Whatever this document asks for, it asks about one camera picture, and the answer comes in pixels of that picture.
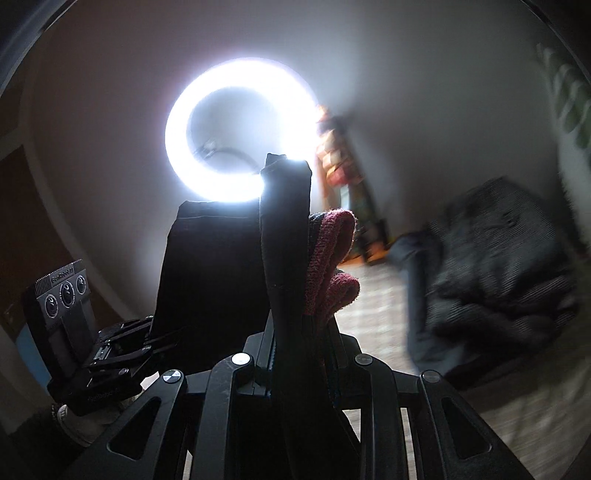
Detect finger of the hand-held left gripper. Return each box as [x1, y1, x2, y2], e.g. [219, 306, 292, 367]
[87, 340, 182, 373]
[98, 316, 156, 352]

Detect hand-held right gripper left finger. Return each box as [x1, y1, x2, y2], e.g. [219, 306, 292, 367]
[60, 332, 278, 480]

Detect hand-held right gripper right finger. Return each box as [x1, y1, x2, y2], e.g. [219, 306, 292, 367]
[329, 332, 536, 480]

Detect black pants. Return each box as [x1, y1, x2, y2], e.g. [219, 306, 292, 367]
[154, 152, 362, 480]

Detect orange patterned cloth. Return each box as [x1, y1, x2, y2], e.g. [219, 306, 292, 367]
[365, 237, 394, 265]

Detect pile of dark clothes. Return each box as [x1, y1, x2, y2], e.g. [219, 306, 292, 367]
[387, 175, 579, 385]

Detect colourful hanging ornament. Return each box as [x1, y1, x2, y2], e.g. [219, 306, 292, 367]
[316, 105, 357, 191]

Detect green striped pillow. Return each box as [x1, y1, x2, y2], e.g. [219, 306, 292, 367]
[536, 43, 591, 155]

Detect dark leaning frame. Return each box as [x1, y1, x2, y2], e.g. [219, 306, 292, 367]
[341, 138, 389, 265]

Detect ring light on tripod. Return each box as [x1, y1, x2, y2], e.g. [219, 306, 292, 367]
[165, 58, 320, 205]

